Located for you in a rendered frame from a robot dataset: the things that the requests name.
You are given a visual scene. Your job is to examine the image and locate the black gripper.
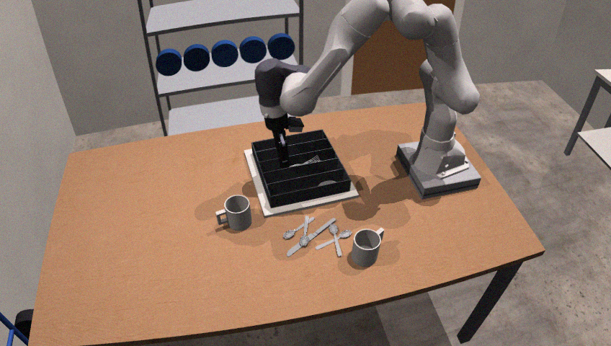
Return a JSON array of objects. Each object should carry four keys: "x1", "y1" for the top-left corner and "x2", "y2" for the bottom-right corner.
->
[{"x1": 264, "y1": 113, "x2": 290, "y2": 169}]

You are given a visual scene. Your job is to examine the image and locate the grey mug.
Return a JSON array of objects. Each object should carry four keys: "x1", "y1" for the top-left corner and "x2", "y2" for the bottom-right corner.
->
[
  {"x1": 215, "y1": 195, "x2": 251, "y2": 231},
  {"x1": 351, "y1": 228, "x2": 384, "y2": 267}
]

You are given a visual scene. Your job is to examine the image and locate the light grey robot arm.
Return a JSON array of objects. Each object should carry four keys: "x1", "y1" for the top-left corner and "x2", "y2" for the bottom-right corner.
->
[{"x1": 255, "y1": 0, "x2": 480, "y2": 179}]

